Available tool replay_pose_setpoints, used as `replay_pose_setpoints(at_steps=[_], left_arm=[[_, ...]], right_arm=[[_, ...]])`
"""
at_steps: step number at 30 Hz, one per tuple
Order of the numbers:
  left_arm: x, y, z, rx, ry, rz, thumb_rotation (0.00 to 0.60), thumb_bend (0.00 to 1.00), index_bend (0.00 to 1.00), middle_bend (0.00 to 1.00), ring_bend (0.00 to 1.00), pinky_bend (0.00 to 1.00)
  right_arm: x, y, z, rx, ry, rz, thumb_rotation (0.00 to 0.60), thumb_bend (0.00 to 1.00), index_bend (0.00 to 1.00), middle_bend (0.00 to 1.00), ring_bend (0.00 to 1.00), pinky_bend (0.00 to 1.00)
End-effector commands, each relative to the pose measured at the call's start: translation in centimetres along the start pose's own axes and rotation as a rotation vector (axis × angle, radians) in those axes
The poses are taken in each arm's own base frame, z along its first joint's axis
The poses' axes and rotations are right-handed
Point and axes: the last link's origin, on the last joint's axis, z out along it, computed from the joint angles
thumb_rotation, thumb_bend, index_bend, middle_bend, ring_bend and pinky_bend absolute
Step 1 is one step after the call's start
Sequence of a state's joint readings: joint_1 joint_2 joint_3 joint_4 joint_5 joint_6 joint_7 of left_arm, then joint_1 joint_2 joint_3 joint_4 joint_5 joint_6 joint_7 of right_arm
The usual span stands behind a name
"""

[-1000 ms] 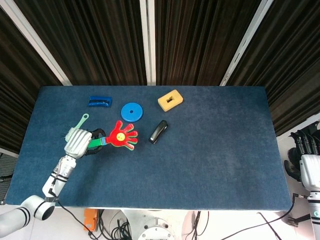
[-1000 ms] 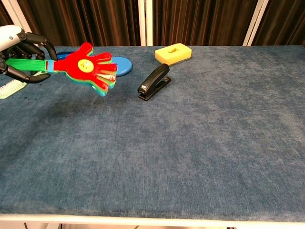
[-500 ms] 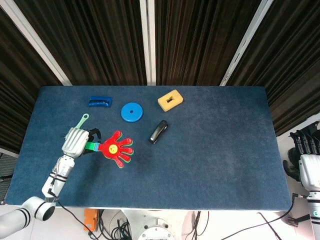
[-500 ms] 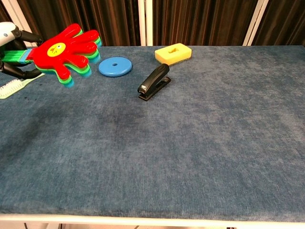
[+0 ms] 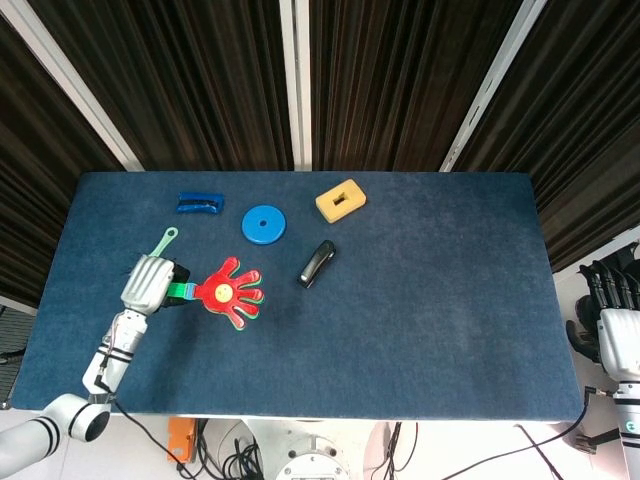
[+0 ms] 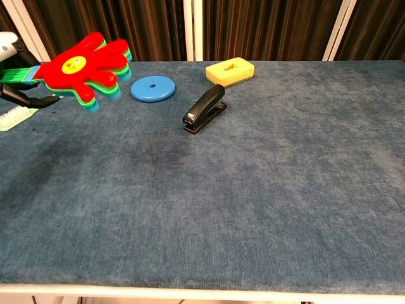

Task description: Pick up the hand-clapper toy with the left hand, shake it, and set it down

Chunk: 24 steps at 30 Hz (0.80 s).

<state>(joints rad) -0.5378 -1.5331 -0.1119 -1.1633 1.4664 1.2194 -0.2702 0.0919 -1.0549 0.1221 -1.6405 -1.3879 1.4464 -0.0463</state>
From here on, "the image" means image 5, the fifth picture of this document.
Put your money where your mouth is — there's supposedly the black stapler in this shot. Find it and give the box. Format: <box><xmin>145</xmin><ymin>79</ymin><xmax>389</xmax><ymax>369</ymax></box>
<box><xmin>297</xmin><ymin>239</ymin><xmax>337</xmax><ymax>290</ymax></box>

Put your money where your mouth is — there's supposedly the red green hand clapper toy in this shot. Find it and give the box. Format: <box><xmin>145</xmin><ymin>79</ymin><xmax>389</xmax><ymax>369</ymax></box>
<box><xmin>167</xmin><ymin>256</ymin><xmax>265</xmax><ymax>332</ymax></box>

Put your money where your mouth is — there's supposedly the white frame post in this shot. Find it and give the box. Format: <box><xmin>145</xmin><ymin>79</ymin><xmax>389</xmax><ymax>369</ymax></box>
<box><xmin>438</xmin><ymin>0</ymin><xmax>551</xmax><ymax>174</ymax></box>
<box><xmin>278</xmin><ymin>0</ymin><xmax>314</xmax><ymax>173</ymax></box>
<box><xmin>0</xmin><ymin>0</ymin><xmax>146</xmax><ymax>173</ymax></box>

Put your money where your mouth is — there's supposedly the blue plastic wrapper packet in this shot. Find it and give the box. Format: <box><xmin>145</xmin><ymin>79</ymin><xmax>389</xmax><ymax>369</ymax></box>
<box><xmin>175</xmin><ymin>191</ymin><xmax>226</xmax><ymax>216</ymax></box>

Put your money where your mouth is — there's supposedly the black cable tangle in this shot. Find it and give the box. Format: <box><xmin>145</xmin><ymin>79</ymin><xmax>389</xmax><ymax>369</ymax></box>
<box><xmin>197</xmin><ymin>419</ymin><xmax>261</xmax><ymax>480</ymax></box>

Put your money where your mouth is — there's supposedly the yellow sponge block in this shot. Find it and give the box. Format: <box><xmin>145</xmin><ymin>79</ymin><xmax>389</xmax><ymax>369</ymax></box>
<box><xmin>315</xmin><ymin>178</ymin><xmax>369</xmax><ymax>224</ymax></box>

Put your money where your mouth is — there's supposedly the blue round disc with hole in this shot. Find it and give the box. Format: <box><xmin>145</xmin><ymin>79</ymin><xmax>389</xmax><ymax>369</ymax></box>
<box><xmin>241</xmin><ymin>205</ymin><xmax>287</xmax><ymax>246</ymax></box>

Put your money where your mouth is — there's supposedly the dark brown pleated curtain panel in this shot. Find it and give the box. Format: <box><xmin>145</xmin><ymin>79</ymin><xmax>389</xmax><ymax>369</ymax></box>
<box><xmin>452</xmin><ymin>0</ymin><xmax>640</xmax><ymax>274</ymax></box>
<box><xmin>27</xmin><ymin>0</ymin><xmax>295</xmax><ymax>173</ymax></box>
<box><xmin>308</xmin><ymin>0</ymin><xmax>526</xmax><ymax>173</ymax></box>
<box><xmin>0</xmin><ymin>14</ymin><xmax>126</xmax><ymax>309</ymax></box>

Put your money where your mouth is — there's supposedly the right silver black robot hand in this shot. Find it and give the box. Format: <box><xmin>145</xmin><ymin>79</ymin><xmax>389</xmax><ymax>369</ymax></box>
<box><xmin>565</xmin><ymin>259</ymin><xmax>640</xmax><ymax>384</ymax></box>

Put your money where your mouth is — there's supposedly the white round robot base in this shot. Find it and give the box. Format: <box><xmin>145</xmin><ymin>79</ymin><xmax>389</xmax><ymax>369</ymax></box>
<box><xmin>274</xmin><ymin>419</ymin><xmax>354</xmax><ymax>480</ymax></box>

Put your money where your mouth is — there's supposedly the dark blue table mat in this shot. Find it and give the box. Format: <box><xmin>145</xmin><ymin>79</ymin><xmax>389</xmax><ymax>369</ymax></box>
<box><xmin>9</xmin><ymin>171</ymin><xmax>586</xmax><ymax>424</ymax></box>

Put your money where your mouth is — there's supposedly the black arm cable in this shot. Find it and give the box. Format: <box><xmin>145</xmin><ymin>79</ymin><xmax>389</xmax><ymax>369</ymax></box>
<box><xmin>97</xmin><ymin>349</ymin><xmax>194</xmax><ymax>480</ymax></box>

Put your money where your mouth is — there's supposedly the light green handled brush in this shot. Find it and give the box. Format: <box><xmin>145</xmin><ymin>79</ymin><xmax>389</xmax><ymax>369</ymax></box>
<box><xmin>148</xmin><ymin>227</ymin><xmax>180</xmax><ymax>259</ymax></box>

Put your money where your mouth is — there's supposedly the orange plastic box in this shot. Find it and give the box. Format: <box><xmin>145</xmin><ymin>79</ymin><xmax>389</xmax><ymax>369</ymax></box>
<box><xmin>166</xmin><ymin>416</ymin><xmax>195</xmax><ymax>464</ymax></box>

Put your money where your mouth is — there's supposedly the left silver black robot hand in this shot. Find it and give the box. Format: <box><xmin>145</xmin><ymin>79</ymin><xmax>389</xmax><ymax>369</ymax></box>
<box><xmin>119</xmin><ymin>253</ymin><xmax>192</xmax><ymax>316</ymax></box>

